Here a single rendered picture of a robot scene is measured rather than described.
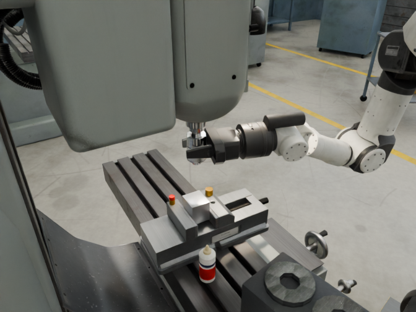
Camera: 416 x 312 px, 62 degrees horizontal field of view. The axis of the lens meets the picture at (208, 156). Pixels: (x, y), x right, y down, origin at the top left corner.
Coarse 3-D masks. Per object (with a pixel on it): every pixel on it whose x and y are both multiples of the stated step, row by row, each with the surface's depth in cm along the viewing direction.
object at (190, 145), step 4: (204, 140) 80; (188, 144) 80; (192, 144) 79; (196, 144) 79; (200, 144) 79; (204, 144) 80; (188, 148) 81; (192, 148) 80; (188, 160) 82; (192, 160) 82; (196, 160) 81; (200, 160) 81; (204, 160) 82
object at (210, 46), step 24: (192, 0) 55; (216, 0) 57; (240, 0) 60; (192, 24) 57; (216, 24) 59; (240, 24) 62; (192, 48) 59; (216, 48) 61; (240, 48) 65; (192, 72) 61; (216, 72) 64; (240, 72) 67; (192, 96) 63; (216, 96) 66; (240, 96) 71; (192, 120) 71
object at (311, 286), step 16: (288, 256) 68; (272, 272) 63; (288, 272) 63; (304, 272) 63; (256, 288) 61; (272, 288) 60; (288, 288) 61; (304, 288) 60; (320, 288) 61; (336, 288) 62; (256, 304) 61; (272, 304) 59; (288, 304) 58; (304, 304) 58; (320, 304) 57; (336, 304) 57; (352, 304) 57
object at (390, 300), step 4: (388, 300) 140; (392, 300) 140; (396, 300) 140; (388, 304) 139; (392, 304) 139; (396, 304) 139; (400, 304) 139; (384, 308) 137; (388, 308) 137; (392, 308) 137; (396, 308) 137
